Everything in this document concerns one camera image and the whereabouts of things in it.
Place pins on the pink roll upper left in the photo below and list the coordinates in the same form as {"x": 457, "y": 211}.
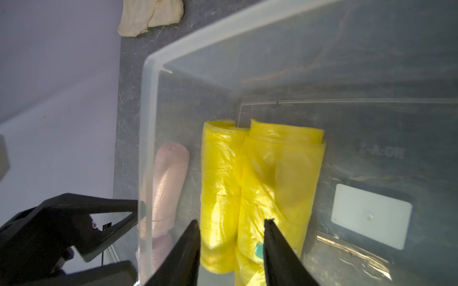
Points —
{"x": 170, "y": 170}

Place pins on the yellow trash bag roll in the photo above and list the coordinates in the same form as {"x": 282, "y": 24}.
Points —
{"x": 281, "y": 166}
{"x": 221, "y": 153}

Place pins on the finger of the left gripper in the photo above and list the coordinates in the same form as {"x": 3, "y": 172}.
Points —
{"x": 44, "y": 232}
{"x": 115, "y": 274}

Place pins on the white label in box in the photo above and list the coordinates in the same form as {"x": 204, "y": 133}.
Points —
{"x": 378, "y": 217}

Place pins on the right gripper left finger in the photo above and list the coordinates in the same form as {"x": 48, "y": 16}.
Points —
{"x": 181, "y": 267}

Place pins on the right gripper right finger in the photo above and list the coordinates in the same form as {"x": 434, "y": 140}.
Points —
{"x": 281, "y": 265}

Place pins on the beige cloth glove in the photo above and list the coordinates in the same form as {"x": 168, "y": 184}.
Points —
{"x": 138, "y": 16}

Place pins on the pink roll lower left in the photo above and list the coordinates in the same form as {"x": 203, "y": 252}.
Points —
{"x": 161, "y": 247}

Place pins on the pink roll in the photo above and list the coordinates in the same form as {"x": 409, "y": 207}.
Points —
{"x": 170, "y": 170}
{"x": 161, "y": 247}

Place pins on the clear plastic storage box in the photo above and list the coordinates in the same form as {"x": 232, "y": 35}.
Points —
{"x": 338, "y": 120}

